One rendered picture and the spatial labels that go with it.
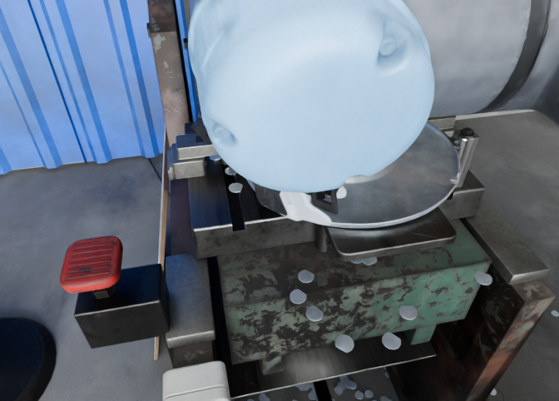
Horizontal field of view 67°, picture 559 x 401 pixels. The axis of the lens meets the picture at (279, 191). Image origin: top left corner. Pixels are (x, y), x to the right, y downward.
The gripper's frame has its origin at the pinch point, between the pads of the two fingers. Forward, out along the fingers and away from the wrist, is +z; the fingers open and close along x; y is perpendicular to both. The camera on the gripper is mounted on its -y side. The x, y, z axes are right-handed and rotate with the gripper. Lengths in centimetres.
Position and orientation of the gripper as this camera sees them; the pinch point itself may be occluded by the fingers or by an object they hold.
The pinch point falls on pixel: (296, 207)
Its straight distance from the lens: 47.1
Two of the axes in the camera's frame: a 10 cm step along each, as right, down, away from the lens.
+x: 4.9, -7.6, 4.3
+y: 8.6, 3.2, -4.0
